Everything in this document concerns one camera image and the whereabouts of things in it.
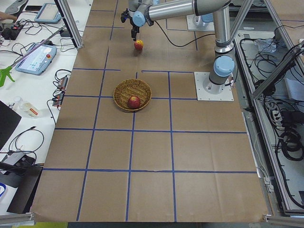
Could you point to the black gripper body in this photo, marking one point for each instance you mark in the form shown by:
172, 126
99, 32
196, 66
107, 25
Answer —
134, 32

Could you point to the plastic bottle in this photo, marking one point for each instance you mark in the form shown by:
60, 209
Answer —
26, 107

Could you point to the teach pendant far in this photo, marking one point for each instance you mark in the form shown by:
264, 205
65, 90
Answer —
48, 13

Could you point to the yellow-red apple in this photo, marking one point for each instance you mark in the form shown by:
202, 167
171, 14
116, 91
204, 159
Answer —
138, 45

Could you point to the woven wicker basket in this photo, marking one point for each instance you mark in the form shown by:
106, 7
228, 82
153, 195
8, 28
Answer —
132, 87

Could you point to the teach pendant near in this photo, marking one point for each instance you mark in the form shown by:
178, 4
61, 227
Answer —
38, 61

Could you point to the aluminium frame post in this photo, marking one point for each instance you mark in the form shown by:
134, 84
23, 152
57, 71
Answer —
70, 24

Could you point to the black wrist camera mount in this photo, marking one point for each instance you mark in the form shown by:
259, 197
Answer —
124, 16

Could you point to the green-tipped grabber pole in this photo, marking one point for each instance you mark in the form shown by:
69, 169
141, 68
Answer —
5, 72

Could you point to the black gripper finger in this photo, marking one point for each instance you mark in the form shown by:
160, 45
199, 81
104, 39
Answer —
134, 33

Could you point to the teach pendant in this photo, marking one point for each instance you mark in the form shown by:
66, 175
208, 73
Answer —
48, 13
38, 61

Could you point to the dark red apple in basket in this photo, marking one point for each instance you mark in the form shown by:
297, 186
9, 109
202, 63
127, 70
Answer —
134, 102

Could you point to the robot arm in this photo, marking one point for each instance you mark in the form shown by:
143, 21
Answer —
140, 12
207, 19

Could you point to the black laptop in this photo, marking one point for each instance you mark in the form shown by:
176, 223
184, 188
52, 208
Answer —
9, 121

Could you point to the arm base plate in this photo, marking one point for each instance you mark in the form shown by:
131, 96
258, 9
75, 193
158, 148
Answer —
207, 91
194, 23

